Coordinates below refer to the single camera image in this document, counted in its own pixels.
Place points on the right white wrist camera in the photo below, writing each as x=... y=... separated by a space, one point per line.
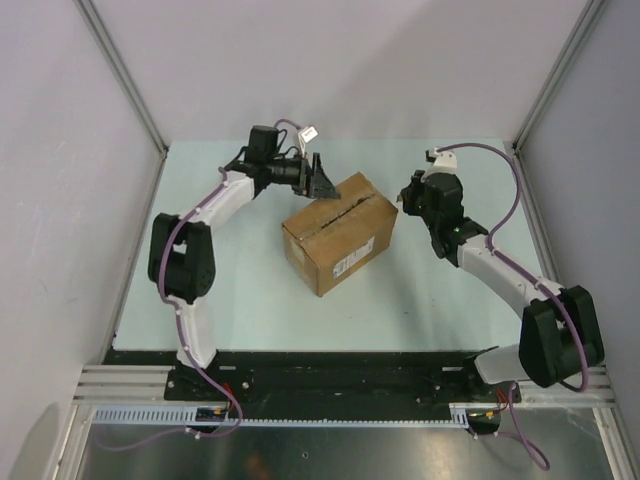
x=440 y=162

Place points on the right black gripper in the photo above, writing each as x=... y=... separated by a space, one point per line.
x=409 y=193

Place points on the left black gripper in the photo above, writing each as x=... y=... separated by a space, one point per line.
x=313 y=182

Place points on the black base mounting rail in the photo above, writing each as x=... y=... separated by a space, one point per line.
x=385 y=382

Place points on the aluminium frame post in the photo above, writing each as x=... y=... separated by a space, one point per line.
x=576 y=41
x=116 y=63

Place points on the brown cardboard express box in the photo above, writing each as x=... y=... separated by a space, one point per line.
x=329 y=240

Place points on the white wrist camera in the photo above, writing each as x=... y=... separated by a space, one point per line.
x=440 y=162
x=304 y=136

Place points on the right aluminium frame post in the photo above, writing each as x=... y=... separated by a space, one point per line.
x=576 y=41

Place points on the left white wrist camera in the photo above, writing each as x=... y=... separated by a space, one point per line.
x=304 y=136

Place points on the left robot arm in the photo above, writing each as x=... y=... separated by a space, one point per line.
x=181 y=259

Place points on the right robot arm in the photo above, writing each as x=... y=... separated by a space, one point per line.
x=559 y=332

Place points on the left aluminium frame post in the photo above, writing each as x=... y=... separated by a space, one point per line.
x=116 y=63

